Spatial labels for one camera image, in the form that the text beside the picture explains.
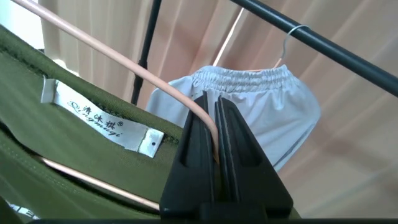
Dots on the pink clothes hanger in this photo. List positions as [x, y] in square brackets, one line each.
[276, 63]
[124, 61]

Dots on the beige curtain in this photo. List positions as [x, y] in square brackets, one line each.
[342, 140]

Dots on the black clothes rack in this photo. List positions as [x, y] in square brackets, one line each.
[342, 53]

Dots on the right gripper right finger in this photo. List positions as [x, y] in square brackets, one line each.
[248, 177]

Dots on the pale grey shorts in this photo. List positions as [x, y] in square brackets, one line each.
[273, 109]

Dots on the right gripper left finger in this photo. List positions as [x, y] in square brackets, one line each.
[192, 177]

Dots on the green garment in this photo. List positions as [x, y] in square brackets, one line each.
[77, 140]

